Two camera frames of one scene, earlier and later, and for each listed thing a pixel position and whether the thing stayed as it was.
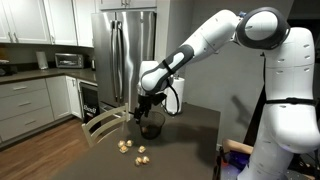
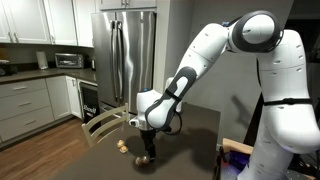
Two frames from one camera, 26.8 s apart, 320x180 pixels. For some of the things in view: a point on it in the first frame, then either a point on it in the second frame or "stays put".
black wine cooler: [90, 102] stays put
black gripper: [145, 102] → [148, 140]
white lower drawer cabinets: [26, 105] stays put
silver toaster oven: [69, 60] stays put
